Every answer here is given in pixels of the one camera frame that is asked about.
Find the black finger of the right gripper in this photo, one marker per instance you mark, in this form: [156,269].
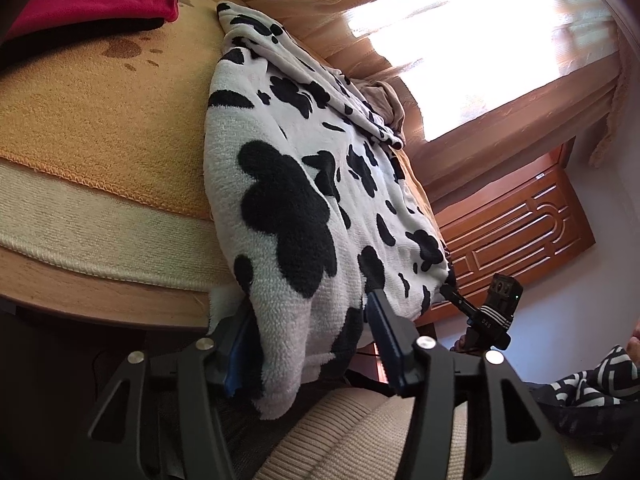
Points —
[451,294]

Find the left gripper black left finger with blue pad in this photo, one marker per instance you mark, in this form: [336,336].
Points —
[157,417]

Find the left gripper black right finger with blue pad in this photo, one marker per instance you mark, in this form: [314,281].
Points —
[507,436]

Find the cow print fleece garment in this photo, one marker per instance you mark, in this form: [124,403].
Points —
[312,207]

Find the person's right hand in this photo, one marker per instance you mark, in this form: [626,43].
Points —
[461,345]

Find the brown wooden door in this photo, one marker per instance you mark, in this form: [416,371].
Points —
[527,224]

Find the cream knit sweater sleeve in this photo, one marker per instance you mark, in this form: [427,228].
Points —
[355,433]

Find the black white patterned trousers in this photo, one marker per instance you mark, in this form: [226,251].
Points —
[597,406]

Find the beige crumpled garment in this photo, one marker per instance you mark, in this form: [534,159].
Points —
[384,101]

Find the beige lace curtain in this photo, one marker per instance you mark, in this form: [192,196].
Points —
[487,85]

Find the orange paw print bedspread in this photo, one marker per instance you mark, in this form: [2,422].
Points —
[125,115]

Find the wooden bed frame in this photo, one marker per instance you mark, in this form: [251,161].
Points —
[55,290]

